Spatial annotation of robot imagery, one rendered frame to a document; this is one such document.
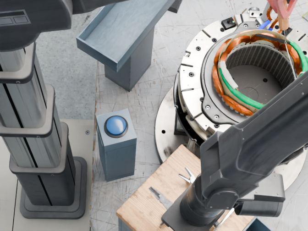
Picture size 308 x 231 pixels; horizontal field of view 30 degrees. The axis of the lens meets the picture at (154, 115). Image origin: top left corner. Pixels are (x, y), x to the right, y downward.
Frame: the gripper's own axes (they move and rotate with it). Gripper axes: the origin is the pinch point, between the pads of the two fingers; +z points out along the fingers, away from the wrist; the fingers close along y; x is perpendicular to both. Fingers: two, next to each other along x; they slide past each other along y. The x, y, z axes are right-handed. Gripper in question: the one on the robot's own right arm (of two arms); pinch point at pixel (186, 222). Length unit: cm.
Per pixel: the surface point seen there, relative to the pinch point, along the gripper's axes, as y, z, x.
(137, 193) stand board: 1.4, 12.4, 10.9
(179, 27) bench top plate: 52, 39, 38
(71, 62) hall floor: 54, 119, 82
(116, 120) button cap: 10.1, 14.6, 24.9
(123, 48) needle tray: 24.2, 16.2, 36.2
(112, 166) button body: 7.1, 29.8, 21.3
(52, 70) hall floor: 46, 120, 85
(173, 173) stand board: 9.1, 11.7, 8.7
